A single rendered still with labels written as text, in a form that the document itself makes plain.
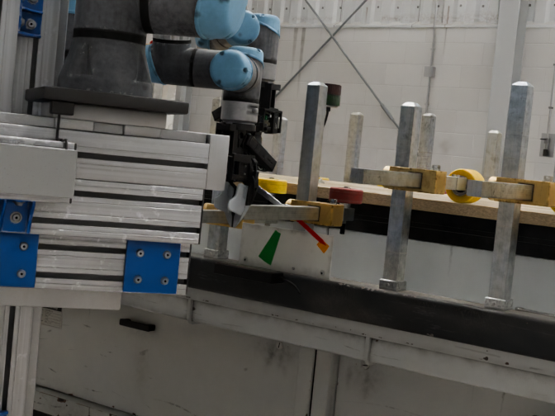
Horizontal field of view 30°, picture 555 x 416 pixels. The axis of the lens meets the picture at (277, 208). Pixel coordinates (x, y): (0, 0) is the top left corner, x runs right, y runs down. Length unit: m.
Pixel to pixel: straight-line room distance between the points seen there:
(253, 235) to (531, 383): 0.74
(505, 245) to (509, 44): 8.02
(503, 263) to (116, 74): 0.93
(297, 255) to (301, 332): 0.18
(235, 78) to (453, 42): 8.74
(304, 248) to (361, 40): 8.94
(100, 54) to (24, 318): 0.52
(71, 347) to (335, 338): 1.13
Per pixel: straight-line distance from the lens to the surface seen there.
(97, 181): 1.63
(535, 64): 10.20
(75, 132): 1.62
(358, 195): 2.46
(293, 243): 2.40
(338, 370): 2.67
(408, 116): 2.27
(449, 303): 2.20
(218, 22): 1.62
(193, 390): 2.96
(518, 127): 2.16
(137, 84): 1.64
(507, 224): 2.16
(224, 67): 1.97
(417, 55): 10.85
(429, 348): 2.27
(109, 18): 1.65
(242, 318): 2.54
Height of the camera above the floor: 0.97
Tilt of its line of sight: 3 degrees down
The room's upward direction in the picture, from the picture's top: 6 degrees clockwise
